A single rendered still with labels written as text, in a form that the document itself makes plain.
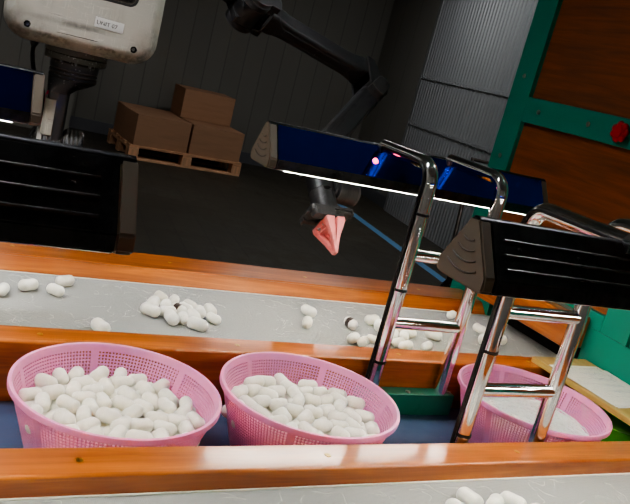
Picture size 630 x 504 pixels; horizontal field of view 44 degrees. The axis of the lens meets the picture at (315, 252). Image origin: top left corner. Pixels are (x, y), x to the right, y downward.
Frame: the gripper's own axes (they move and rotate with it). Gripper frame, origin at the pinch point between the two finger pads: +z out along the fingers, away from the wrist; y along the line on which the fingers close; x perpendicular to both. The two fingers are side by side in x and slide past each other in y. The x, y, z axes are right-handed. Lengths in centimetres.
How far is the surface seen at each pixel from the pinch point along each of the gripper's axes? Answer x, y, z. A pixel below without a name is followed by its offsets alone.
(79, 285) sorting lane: 8, -50, 9
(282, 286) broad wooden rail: 10.8, -7.5, 3.2
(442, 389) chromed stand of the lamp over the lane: -11.9, 8.0, 35.9
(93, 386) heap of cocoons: -18, -55, 39
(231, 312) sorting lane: 3.5, -23.7, 14.6
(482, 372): -38, -7, 45
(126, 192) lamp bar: -66, -65, 44
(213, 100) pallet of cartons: 400, 182, -447
